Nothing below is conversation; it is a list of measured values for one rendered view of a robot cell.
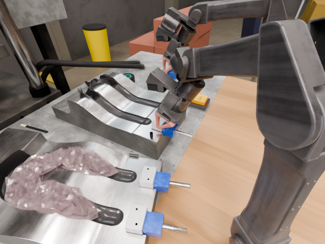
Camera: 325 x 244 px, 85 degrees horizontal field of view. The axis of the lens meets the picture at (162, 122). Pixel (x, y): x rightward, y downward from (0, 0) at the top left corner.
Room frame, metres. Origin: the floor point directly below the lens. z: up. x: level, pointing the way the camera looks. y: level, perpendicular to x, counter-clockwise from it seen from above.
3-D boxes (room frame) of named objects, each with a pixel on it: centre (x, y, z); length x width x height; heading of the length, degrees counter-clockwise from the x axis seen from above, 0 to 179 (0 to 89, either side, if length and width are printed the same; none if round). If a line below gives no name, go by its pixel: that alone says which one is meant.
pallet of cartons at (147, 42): (3.14, -0.18, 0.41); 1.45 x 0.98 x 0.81; 147
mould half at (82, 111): (0.61, 0.18, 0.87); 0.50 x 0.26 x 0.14; 63
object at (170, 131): (0.43, -0.03, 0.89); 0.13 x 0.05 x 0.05; 63
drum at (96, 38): (3.22, 1.11, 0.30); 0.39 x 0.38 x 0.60; 58
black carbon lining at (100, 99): (0.59, 0.17, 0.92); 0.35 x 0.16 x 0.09; 63
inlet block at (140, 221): (0.15, 0.01, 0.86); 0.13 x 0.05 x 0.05; 80
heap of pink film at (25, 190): (0.25, 0.26, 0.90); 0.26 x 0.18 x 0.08; 80
